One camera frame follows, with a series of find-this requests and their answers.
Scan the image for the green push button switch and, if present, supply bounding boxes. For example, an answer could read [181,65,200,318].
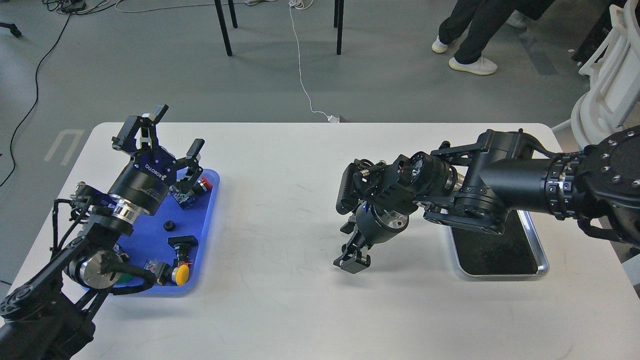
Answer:
[114,273,133,288]

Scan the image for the red push button switch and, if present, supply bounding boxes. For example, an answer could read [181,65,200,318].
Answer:
[191,175,213,196]

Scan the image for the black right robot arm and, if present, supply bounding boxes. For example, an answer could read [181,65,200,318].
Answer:
[333,126,640,274]

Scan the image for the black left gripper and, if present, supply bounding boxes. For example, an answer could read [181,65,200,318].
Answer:
[108,104,205,215]

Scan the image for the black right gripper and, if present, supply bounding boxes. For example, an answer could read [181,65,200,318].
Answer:
[333,203,409,274]

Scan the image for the black square push button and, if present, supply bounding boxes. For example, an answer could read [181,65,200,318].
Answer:
[167,235,199,267]

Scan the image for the black floor cable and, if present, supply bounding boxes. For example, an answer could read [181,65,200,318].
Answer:
[0,0,88,190]

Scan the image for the black table legs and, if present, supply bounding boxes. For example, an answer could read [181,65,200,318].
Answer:
[214,0,346,57]

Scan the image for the silver metal tray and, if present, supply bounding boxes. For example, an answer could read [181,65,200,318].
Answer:
[449,210,550,281]

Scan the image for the yellow push button switch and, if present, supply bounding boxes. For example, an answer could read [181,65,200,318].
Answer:
[143,259,190,287]

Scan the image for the blue plastic tray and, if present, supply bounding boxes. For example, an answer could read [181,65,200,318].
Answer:
[116,168,220,297]

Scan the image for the person white shoes dark trousers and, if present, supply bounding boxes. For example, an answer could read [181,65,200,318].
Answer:
[431,0,553,76]

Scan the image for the white charging cable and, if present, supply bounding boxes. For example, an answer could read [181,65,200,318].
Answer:
[288,0,341,123]

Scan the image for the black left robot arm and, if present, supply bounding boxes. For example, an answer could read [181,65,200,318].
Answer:
[1,104,205,360]

